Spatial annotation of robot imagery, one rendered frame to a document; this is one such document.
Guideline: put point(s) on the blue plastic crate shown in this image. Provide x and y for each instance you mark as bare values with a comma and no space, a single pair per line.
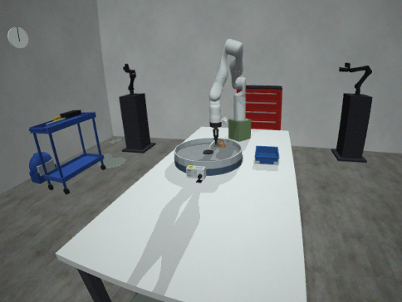
266,155

